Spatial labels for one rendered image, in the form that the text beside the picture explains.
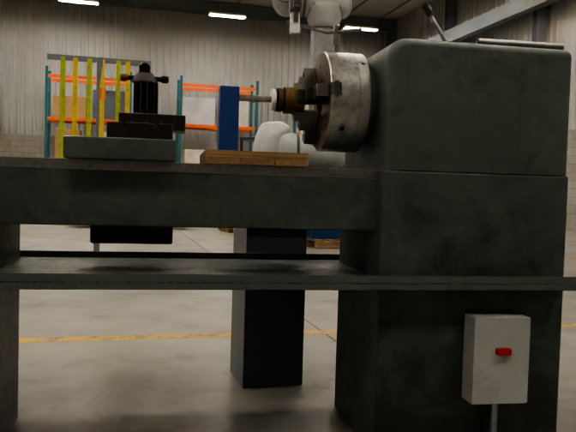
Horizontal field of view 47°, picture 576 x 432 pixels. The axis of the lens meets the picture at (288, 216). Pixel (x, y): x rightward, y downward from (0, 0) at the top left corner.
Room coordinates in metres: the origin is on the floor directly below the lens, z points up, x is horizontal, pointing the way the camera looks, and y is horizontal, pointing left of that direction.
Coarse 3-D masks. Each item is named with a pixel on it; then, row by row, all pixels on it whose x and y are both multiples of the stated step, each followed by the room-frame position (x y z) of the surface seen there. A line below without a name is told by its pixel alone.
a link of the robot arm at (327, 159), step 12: (312, 0) 2.70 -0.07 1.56; (324, 0) 2.70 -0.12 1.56; (336, 0) 2.71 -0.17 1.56; (348, 0) 2.73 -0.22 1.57; (312, 12) 2.72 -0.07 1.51; (324, 12) 2.71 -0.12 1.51; (336, 12) 2.72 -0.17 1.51; (348, 12) 2.75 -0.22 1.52; (312, 24) 2.74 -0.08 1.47; (324, 24) 2.72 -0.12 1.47; (336, 24) 2.74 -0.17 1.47; (312, 36) 2.75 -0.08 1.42; (324, 36) 2.73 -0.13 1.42; (312, 48) 2.75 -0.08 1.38; (324, 48) 2.73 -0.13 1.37; (312, 60) 2.75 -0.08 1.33; (300, 144) 2.72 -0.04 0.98; (312, 144) 2.71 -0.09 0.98; (312, 156) 2.71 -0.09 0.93; (324, 156) 2.72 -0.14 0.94; (336, 156) 2.73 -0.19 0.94
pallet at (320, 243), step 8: (312, 232) 9.14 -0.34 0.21; (320, 232) 9.18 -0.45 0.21; (328, 232) 9.23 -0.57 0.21; (336, 232) 9.28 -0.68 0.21; (312, 240) 9.09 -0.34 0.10; (320, 240) 8.95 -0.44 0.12; (328, 240) 9.05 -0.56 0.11; (336, 240) 9.05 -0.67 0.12; (320, 248) 8.95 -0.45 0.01; (328, 248) 9.00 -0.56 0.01; (336, 248) 9.05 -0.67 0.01
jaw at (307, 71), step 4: (304, 68) 2.21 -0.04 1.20; (308, 68) 2.21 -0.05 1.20; (304, 72) 2.20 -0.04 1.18; (308, 72) 2.20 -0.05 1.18; (312, 72) 2.20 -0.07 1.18; (304, 76) 2.20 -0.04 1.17; (308, 76) 2.19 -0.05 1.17; (312, 76) 2.19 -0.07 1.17; (316, 76) 2.20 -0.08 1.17; (300, 80) 2.17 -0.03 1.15; (304, 80) 2.18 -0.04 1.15; (308, 80) 2.18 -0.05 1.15; (312, 80) 2.18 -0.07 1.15; (316, 80) 2.19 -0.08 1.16; (296, 84) 2.16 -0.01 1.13; (300, 84) 2.16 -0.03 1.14; (304, 84) 2.16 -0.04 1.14; (308, 84) 2.17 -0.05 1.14; (312, 84) 2.17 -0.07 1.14; (300, 88) 2.15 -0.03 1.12; (304, 88) 2.15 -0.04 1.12
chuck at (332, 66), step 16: (320, 64) 2.16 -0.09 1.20; (336, 64) 2.03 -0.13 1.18; (352, 64) 2.05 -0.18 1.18; (320, 80) 2.15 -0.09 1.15; (336, 80) 2.01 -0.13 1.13; (352, 80) 2.02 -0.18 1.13; (352, 96) 2.01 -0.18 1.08; (336, 112) 2.01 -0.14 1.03; (352, 112) 2.02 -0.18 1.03; (320, 128) 2.13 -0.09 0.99; (336, 128) 2.03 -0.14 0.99; (352, 128) 2.04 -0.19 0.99; (320, 144) 2.12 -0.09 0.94; (336, 144) 2.08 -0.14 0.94
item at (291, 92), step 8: (280, 88) 2.11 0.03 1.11; (288, 88) 2.11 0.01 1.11; (296, 88) 2.11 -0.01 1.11; (280, 96) 2.09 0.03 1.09; (288, 96) 2.09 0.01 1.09; (296, 96) 2.09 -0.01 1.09; (280, 104) 2.09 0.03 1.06; (288, 104) 2.09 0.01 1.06; (296, 104) 2.09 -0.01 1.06; (288, 112) 2.12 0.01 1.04
